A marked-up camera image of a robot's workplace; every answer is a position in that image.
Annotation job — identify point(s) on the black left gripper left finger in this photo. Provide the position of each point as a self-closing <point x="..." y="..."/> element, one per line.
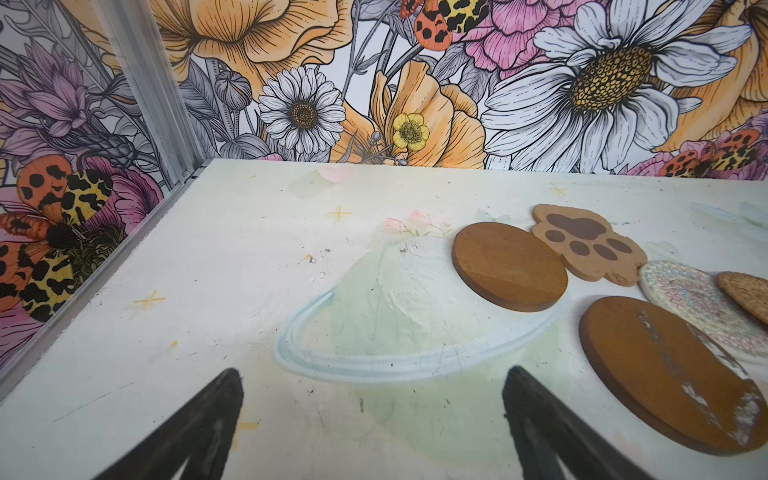
<point x="193" y="443"/>

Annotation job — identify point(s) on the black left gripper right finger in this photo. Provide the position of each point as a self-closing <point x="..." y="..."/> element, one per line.
<point x="549" y="436"/>

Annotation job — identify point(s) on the scratched round wooden coaster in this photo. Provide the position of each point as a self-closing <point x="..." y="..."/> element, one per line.
<point x="673" y="376"/>

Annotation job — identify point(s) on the round dark wooden coaster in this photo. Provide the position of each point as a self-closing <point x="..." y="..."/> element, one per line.
<point x="509" y="267"/>

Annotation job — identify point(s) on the cork paw print coaster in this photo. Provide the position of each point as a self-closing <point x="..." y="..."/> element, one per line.
<point x="588" y="245"/>

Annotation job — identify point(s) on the white multicolour woven coaster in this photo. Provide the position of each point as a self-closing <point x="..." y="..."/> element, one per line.
<point x="694" y="296"/>

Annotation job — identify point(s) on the round tan wicker coaster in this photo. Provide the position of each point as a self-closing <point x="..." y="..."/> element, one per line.
<point x="749" y="291"/>

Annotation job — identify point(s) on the aluminium corner post left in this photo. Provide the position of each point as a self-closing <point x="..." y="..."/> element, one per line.
<point x="132" y="31"/>

